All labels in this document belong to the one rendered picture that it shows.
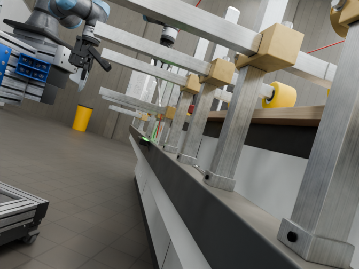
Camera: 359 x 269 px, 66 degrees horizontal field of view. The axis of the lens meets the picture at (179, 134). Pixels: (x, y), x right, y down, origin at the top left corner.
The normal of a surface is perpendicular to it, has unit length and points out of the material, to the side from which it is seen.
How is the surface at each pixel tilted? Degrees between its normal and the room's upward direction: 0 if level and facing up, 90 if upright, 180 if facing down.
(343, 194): 90
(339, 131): 90
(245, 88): 90
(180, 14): 90
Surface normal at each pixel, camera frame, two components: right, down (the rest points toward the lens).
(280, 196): -0.93, -0.29
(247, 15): -0.20, -0.06
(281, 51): 0.21, 0.07
